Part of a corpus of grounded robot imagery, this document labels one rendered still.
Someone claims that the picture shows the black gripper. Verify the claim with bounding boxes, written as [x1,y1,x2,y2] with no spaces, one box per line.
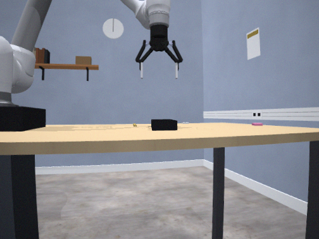
[135,25,183,79]

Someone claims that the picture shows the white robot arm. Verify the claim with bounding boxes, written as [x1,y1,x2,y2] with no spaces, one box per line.
[0,0,171,106]

